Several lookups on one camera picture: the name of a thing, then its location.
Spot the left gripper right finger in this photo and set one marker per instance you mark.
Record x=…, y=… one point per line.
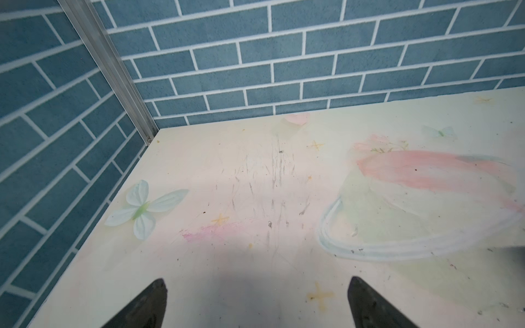
x=370, y=309

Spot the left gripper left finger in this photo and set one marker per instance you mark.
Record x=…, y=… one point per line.
x=145, y=310

